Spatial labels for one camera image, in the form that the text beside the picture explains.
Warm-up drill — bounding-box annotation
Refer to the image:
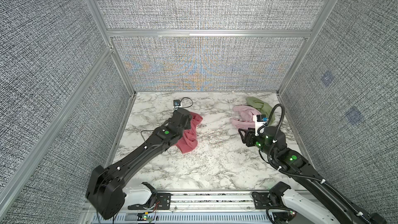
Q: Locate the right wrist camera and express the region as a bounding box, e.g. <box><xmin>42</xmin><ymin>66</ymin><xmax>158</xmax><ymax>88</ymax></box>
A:
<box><xmin>252</xmin><ymin>115</ymin><xmax>268</xmax><ymax>136</ymax></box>

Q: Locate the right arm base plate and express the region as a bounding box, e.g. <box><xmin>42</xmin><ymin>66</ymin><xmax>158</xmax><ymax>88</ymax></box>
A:
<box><xmin>251</xmin><ymin>191</ymin><xmax>280</xmax><ymax>209</ymax></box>

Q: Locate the green cloth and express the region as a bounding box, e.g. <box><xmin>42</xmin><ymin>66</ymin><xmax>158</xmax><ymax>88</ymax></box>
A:
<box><xmin>246</xmin><ymin>96</ymin><xmax>275</xmax><ymax>124</ymax></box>

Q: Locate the aluminium enclosure frame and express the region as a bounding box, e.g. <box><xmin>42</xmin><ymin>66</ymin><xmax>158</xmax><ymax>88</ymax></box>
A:
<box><xmin>1</xmin><ymin>0</ymin><xmax>337</xmax><ymax>217</ymax></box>

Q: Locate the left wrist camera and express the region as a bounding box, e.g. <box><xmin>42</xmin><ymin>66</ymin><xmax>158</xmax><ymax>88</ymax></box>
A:
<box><xmin>173</xmin><ymin>99</ymin><xmax>181</xmax><ymax>108</ymax></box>

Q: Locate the dark pink cloth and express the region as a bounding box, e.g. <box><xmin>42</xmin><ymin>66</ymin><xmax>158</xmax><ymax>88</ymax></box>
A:
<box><xmin>175</xmin><ymin>112</ymin><xmax>203</xmax><ymax>153</ymax></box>

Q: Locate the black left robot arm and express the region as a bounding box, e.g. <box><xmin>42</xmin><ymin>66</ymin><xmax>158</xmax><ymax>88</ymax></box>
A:
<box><xmin>86</xmin><ymin>108</ymin><xmax>192</xmax><ymax>220</ymax></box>

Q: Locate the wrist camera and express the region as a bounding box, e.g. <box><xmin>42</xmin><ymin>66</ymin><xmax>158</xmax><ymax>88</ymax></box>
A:
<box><xmin>173</xmin><ymin>99</ymin><xmax>181</xmax><ymax>108</ymax></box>
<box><xmin>252</xmin><ymin>115</ymin><xmax>268</xmax><ymax>136</ymax></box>

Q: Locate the light pink cloth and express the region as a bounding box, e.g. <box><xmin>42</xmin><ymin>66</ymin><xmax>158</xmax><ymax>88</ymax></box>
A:
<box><xmin>231</xmin><ymin>105</ymin><xmax>261</xmax><ymax>129</ymax></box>

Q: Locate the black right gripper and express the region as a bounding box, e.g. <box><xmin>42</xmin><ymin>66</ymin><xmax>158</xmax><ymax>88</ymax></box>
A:
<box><xmin>238</xmin><ymin>126</ymin><xmax>278</xmax><ymax>161</ymax></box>

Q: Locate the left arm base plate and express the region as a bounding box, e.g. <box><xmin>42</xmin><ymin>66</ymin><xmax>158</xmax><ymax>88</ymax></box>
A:
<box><xmin>127</xmin><ymin>193</ymin><xmax>172</xmax><ymax>212</ymax></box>

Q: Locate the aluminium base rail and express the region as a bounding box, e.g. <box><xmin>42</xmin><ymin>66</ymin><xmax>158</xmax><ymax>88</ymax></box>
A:
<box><xmin>79</xmin><ymin>189</ymin><xmax>349</xmax><ymax>224</ymax></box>

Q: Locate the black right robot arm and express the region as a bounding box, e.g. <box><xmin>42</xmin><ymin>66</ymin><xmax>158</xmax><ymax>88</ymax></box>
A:
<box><xmin>238</xmin><ymin>126</ymin><xmax>386</xmax><ymax>224</ymax></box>

